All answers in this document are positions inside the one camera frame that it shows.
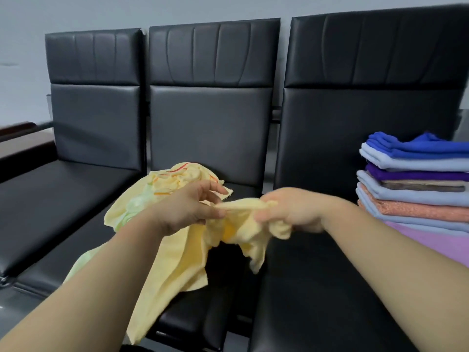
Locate person's left hand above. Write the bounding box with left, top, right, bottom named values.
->
left=152, top=180, right=229, bottom=237

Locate person's right hand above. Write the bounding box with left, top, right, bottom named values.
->
left=254, top=187, right=328, bottom=234

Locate pale yellow cloth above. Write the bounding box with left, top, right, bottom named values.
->
left=64, top=162, right=292, bottom=345

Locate person's right forearm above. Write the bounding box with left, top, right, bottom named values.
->
left=320, top=198, right=469, bottom=352

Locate person's left forearm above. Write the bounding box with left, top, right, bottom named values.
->
left=0, top=210, right=169, bottom=352

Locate black leather chair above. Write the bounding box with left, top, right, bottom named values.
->
left=15, top=18, right=281, bottom=352
left=0, top=28, right=147, bottom=280
left=250, top=3, right=469, bottom=352

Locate stack of folded towels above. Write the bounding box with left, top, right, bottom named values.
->
left=355, top=131, right=469, bottom=269

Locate dark brown wooden table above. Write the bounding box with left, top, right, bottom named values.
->
left=0, top=122, right=56, bottom=183

